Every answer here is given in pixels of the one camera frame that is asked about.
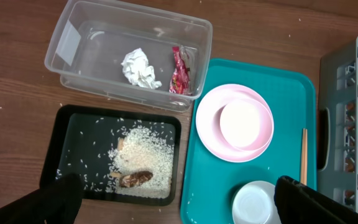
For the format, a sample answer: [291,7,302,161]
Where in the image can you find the clear plastic bin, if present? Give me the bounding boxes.
[45,0,213,112]

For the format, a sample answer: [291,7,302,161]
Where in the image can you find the pink plate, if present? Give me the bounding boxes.
[196,84,273,162]

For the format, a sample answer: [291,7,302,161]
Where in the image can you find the grey dishwasher rack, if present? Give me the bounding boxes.
[317,36,358,213]

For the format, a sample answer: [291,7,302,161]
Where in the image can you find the rice and food scraps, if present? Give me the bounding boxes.
[110,128,173,198]

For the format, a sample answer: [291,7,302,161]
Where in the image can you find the grey bowl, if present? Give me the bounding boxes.
[231,180,281,224]

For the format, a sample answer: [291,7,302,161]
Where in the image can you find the white napkin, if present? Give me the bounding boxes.
[121,48,162,90]

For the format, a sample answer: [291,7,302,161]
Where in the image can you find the black waste tray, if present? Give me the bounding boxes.
[40,105,181,206]

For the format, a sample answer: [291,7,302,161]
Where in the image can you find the wooden chopstick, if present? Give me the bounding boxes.
[300,128,306,186]
[302,128,308,187]

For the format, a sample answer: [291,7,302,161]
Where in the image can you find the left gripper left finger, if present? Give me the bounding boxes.
[0,174,83,224]

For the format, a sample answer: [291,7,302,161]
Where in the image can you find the pink bowl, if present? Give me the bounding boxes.
[219,98,274,151]

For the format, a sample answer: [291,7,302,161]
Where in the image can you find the teal plastic tray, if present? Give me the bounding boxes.
[180,58,317,223]

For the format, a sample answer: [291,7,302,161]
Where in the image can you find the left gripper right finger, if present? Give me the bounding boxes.
[274,175,358,224]

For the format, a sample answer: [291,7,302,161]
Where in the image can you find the red snack wrapper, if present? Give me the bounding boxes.
[169,45,194,95]

